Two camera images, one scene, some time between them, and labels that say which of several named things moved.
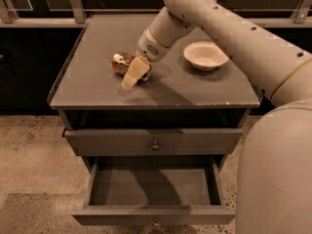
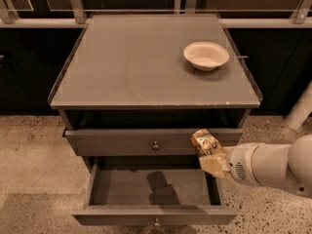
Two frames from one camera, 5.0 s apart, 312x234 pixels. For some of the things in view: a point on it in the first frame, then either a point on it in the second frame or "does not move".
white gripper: [150, 48] to [240, 163]
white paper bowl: [205, 56] does not move
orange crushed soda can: [122, 61] to [205, 140]
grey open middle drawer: [155, 191] does not move
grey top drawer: [153, 141] does not move
